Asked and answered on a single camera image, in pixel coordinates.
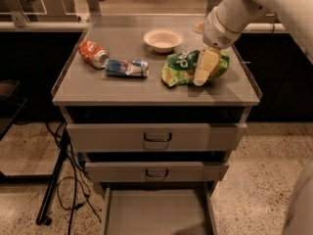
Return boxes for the green rice chip bag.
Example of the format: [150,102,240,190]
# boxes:
[161,50,229,87]

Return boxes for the clear acrylic barrier rail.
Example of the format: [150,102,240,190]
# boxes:
[0,0,288,33]

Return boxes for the crushed blue energy drink can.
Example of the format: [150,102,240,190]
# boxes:
[105,59,149,78]

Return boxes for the bottom grey drawer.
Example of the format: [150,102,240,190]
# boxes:
[100,183,218,235]

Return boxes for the white paper bowl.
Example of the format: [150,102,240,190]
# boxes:
[144,28,184,53]

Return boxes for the top grey drawer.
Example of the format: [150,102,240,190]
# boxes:
[60,106,252,153]

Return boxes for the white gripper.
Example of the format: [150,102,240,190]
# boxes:
[194,0,266,86]

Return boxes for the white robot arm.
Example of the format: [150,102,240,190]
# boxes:
[202,0,313,235]

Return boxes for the grey drawer cabinet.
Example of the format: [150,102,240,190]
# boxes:
[53,17,261,186]

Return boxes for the grey drawer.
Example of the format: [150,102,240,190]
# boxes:
[60,106,252,153]
[86,162,228,183]
[100,183,218,235]

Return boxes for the black floor cables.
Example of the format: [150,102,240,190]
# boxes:
[44,120,102,235]

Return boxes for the middle grey drawer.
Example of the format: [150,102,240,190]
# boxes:
[86,162,228,183]

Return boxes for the crushed orange soda can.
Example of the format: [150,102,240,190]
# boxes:
[78,40,110,70]

